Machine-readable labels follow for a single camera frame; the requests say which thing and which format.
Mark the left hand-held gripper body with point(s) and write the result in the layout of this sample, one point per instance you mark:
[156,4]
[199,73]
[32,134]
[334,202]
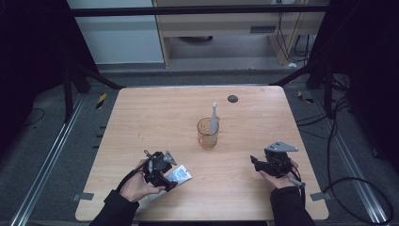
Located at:
[158,166]

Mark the black round table grommet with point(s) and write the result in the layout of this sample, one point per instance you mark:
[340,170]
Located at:
[232,99]

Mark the person's right hand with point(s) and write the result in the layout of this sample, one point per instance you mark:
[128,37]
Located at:
[279,181]

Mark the person's left hand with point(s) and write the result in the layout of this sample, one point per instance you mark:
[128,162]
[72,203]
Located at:
[136,185]

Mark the yellow black floor tape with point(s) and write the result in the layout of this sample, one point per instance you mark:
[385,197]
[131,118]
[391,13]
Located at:
[305,97]
[101,101]

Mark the black horizontal frame bar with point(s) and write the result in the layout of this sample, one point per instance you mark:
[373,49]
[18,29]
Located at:
[188,10]

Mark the grey table bracket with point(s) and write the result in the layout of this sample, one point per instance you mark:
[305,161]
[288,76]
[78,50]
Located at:
[83,196]
[320,196]

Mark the aluminium floor rail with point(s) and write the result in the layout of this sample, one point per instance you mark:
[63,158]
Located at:
[354,163]
[47,163]

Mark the black curtain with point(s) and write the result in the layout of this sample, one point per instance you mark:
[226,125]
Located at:
[31,62]
[367,62]

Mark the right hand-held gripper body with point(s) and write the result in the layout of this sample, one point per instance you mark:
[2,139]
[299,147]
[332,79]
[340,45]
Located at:
[277,161]

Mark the black metal stand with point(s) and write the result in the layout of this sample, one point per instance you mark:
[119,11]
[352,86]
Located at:
[309,70]
[91,75]

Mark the white cabinet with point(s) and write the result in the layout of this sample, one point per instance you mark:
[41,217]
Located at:
[119,37]

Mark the clear glass beaker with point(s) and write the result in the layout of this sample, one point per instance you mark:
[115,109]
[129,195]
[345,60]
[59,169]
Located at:
[207,139]

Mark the small white floor object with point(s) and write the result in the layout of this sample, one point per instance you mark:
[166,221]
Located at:
[292,65]

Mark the white toothpaste tube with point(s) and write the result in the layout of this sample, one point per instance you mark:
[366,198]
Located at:
[182,174]

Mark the wooden desk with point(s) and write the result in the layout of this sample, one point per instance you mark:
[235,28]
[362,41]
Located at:
[219,25]

